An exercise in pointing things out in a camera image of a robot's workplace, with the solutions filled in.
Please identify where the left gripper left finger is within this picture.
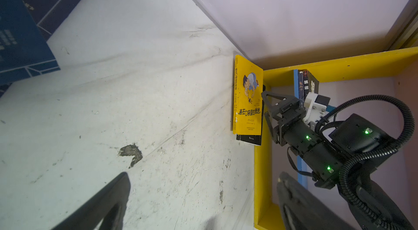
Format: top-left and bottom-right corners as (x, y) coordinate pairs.
(54, 172), (131, 230)

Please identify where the blue file near wall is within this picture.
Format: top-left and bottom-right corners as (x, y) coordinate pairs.
(1, 0), (61, 85)

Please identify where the dark old man cover book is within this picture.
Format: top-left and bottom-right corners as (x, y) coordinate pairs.
(293, 70), (304, 100)

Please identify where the yellow cartoon cover book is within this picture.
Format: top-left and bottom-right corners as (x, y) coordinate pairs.
(233, 55), (263, 135)

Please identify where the yellow pink blue bookshelf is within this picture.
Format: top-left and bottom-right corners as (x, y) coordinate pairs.
(253, 46), (418, 230)

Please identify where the black wolf cover book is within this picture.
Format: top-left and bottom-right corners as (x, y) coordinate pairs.
(302, 70), (320, 98)

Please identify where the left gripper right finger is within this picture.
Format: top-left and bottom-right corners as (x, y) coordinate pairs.
(276, 172), (353, 230)

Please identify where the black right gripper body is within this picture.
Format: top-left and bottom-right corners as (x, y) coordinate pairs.
(262, 91), (343, 189)

